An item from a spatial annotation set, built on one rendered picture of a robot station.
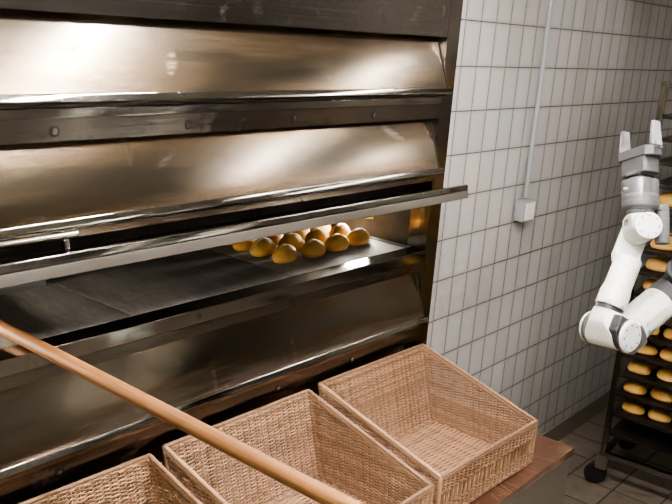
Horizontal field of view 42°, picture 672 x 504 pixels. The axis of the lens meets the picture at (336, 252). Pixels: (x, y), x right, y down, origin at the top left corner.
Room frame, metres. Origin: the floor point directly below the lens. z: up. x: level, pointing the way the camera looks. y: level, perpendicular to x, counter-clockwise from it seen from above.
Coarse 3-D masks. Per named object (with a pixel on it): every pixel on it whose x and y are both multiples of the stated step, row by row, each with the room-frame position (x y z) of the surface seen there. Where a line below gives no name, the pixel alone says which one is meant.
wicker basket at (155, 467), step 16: (128, 464) 1.91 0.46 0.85; (144, 464) 1.94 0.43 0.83; (160, 464) 1.94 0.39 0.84; (80, 480) 1.81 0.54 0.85; (96, 480) 1.84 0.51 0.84; (112, 480) 1.87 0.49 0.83; (128, 480) 1.91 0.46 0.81; (144, 480) 1.93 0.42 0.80; (176, 480) 1.90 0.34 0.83; (48, 496) 1.75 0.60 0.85; (64, 496) 1.77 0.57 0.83; (80, 496) 1.80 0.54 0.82; (96, 496) 1.83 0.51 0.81; (112, 496) 1.86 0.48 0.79; (128, 496) 1.89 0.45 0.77; (144, 496) 1.93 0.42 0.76; (160, 496) 1.93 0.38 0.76; (176, 496) 1.89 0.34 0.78; (192, 496) 1.86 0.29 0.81
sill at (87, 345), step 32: (384, 256) 2.80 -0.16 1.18; (416, 256) 2.89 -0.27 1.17; (256, 288) 2.34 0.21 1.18; (288, 288) 2.39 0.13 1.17; (320, 288) 2.50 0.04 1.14; (128, 320) 2.01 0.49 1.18; (160, 320) 2.03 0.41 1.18; (192, 320) 2.12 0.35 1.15; (0, 352) 1.75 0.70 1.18; (32, 352) 1.76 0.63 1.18
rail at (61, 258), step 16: (416, 192) 2.63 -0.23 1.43; (432, 192) 2.67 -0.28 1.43; (448, 192) 2.74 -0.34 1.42; (336, 208) 2.31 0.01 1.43; (352, 208) 2.37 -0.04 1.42; (240, 224) 2.04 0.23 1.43; (256, 224) 2.08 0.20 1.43; (272, 224) 2.12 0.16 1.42; (144, 240) 1.82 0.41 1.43; (160, 240) 1.85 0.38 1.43; (176, 240) 1.88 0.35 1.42; (48, 256) 1.64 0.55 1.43; (64, 256) 1.66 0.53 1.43; (80, 256) 1.69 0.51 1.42; (96, 256) 1.72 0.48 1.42; (0, 272) 1.55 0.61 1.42
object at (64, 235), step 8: (56, 232) 1.70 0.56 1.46; (64, 232) 1.71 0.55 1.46; (72, 232) 1.73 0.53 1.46; (8, 240) 1.62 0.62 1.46; (16, 240) 1.63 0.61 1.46; (24, 240) 1.64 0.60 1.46; (32, 240) 1.65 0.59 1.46; (40, 240) 1.67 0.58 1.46; (48, 240) 1.68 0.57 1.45; (64, 240) 1.71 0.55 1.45; (0, 248) 1.60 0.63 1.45; (64, 248) 1.71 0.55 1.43
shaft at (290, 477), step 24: (24, 336) 1.78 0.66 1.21; (72, 360) 1.67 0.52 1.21; (96, 384) 1.61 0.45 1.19; (120, 384) 1.57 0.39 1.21; (144, 408) 1.51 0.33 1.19; (168, 408) 1.49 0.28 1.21; (192, 432) 1.43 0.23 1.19; (216, 432) 1.41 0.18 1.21; (240, 456) 1.35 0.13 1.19; (264, 456) 1.34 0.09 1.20; (288, 480) 1.28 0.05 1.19; (312, 480) 1.27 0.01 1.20
